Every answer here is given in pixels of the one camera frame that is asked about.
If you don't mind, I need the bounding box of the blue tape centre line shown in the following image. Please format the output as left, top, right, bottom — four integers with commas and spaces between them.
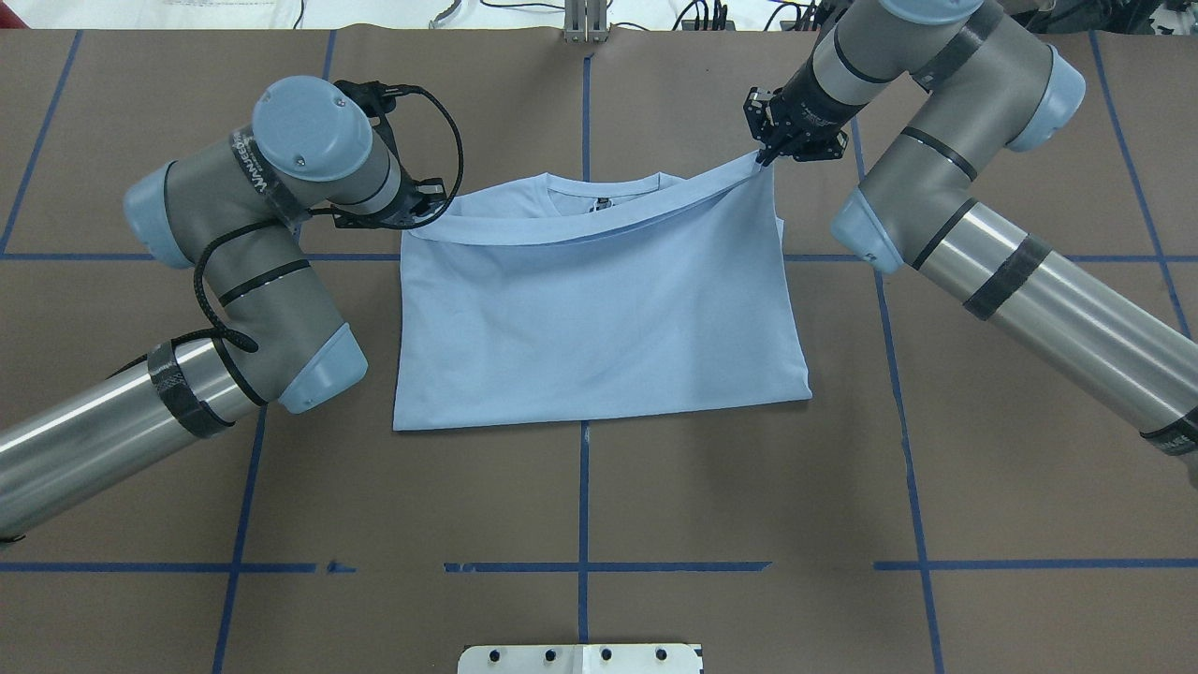
577, 56, 594, 643

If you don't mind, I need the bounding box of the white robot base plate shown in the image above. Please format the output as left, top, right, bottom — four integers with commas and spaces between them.
456, 643, 704, 673

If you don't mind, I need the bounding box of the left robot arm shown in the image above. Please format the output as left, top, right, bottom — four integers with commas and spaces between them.
1, 75, 461, 547

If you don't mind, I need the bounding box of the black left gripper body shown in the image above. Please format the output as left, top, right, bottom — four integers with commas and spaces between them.
333, 178, 450, 230

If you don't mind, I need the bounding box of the aluminium camera post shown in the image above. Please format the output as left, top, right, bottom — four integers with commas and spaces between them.
562, 0, 610, 44

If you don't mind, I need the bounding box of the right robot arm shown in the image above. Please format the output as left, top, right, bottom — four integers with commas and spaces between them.
743, 1, 1197, 469

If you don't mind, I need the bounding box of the light blue t-shirt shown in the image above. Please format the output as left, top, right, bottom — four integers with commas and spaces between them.
393, 154, 812, 432

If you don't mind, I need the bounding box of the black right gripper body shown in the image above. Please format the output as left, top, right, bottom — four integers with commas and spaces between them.
743, 89, 855, 162

